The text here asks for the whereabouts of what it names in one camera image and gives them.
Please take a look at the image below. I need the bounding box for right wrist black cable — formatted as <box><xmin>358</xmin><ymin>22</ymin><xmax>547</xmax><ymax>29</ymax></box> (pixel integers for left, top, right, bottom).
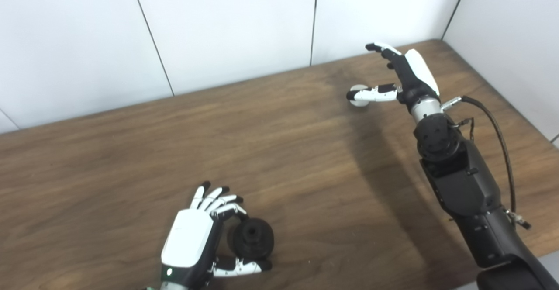
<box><xmin>440</xmin><ymin>95</ymin><xmax>532</xmax><ymax>230</ymax></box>

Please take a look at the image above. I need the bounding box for right arm thin black wire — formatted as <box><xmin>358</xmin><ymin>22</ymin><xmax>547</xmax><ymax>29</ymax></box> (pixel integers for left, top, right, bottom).
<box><xmin>452</xmin><ymin>117</ymin><xmax>476</xmax><ymax>142</ymax></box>

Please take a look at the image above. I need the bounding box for round black plastic part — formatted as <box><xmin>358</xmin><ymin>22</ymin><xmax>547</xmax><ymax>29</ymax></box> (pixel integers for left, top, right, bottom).
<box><xmin>227</xmin><ymin>218</ymin><xmax>275</xmax><ymax>261</ymax></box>

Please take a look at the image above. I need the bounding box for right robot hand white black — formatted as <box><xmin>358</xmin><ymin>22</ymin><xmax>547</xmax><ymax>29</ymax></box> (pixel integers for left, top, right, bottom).
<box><xmin>346</xmin><ymin>42</ymin><xmax>441</xmax><ymax>107</ymax></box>

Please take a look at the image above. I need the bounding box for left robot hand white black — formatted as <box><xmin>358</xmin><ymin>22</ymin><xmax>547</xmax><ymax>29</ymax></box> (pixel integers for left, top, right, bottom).
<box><xmin>159</xmin><ymin>181</ymin><xmax>273</xmax><ymax>289</ymax></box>

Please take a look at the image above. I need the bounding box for white plastic ring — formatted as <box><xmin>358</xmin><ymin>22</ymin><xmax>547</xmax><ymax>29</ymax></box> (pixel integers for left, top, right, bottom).
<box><xmin>348</xmin><ymin>84</ymin><xmax>372</xmax><ymax>107</ymax></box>

